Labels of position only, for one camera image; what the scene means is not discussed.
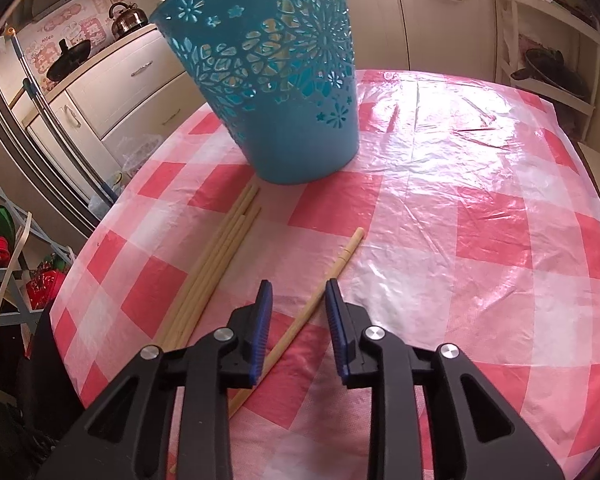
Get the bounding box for wooden chopstick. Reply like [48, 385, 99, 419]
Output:
[151, 181, 258, 346]
[164, 214, 245, 350]
[228, 226, 365, 422]
[159, 184, 261, 348]
[169, 205, 261, 349]

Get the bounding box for lower kitchen cabinets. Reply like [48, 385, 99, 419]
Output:
[9, 0, 600, 201]

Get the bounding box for small clear waste bin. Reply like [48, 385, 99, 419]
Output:
[118, 134, 164, 179]

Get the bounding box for black frying pan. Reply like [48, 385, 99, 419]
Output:
[510, 48, 588, 100]

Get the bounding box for black wok on stove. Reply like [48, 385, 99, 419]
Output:
[46, 39, 92, 82]

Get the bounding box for steel kettle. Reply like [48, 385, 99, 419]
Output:
[108, 2, 148, 40]

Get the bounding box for blue perforated plastic bin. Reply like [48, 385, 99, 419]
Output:
[150, 0, 358, 184]

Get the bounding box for blue handled mop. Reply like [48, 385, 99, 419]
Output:
[4, 27, 119, 206]

